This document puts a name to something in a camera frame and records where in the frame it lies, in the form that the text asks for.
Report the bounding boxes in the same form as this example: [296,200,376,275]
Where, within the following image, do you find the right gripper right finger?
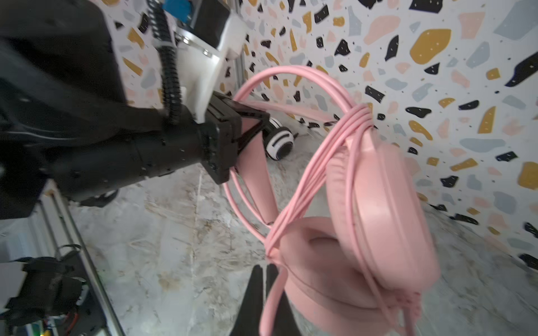
[266,264,301,336]

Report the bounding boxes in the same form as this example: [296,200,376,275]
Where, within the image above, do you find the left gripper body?
[1,1,269,207]

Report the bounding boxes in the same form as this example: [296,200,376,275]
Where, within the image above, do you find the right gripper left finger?
[229,265,263,336]

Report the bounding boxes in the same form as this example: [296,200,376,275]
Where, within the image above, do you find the pink headphones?
[222,64,442,336]

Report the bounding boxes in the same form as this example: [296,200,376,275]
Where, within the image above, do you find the white black headphones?
[262,117,296,161]

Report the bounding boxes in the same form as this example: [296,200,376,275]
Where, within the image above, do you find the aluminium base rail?
[1,183,124,335]

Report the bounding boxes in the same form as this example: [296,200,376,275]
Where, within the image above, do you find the black corrugated cable conduit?
[144,0,184,127]

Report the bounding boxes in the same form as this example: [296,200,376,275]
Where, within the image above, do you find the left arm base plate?
[1,244,109,335]

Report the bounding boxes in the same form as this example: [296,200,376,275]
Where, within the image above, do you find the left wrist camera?
[163,0,248,124]

